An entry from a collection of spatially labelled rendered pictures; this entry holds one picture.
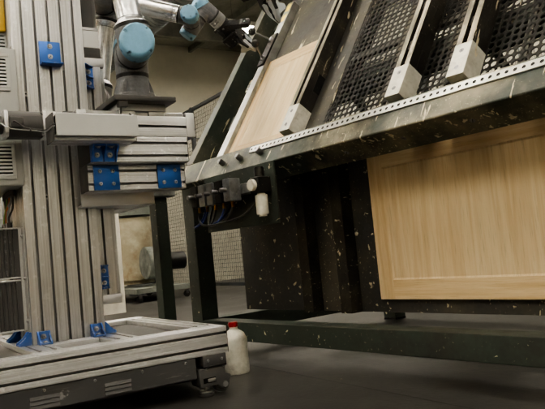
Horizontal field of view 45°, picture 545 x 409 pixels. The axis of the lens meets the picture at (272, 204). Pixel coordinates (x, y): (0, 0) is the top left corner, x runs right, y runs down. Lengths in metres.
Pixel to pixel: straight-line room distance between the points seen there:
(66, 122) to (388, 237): 1.17
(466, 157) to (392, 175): 0.32
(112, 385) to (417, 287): 1.07
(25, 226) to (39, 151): 0.27
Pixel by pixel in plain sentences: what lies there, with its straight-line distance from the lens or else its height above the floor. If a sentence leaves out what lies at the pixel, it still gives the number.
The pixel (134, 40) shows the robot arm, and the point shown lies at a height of 1.20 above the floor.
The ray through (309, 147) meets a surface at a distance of 2.35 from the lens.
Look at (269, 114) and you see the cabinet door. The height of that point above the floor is 1.05.
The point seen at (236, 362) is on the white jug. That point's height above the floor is 0.05.
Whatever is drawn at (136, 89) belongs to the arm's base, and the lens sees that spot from 2.35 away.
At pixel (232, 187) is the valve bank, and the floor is 0.73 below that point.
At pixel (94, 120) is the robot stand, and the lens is 2.15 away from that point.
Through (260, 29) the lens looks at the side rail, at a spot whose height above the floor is 1.62.
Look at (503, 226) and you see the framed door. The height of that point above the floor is 0.47.
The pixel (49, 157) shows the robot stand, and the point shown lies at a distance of 2.41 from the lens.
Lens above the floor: 0.47
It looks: 4 degrees up
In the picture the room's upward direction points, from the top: 5 degrees counter-clockwise
